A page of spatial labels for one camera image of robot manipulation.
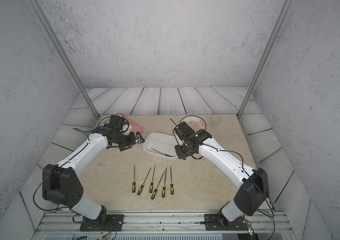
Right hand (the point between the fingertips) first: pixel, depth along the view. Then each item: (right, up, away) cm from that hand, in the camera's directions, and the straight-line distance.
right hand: (182, 152), depth 78 cm
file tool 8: (-10, -4, +18) cm, 21 cm away
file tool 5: (-10, -21, +5) cm, 23 cm away
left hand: (-23, +4, +7) cm, 24 cm away
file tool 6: (-5, -19, +8) cm, 22 cm away
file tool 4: (-15, -22, +4) cm, 27 cm away
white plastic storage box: (-14, 0, +26) cm, 30 cm away
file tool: (-27, -19, +8) cm, 34 cm away
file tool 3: (-17, -19, +8) cm, 26 cm away
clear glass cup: (+27, +18, +33) cm, 46 cm away
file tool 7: (-1, +6, -9) cm, 11 cm away
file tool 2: (-22, -20, +6) cm, 30 cm away
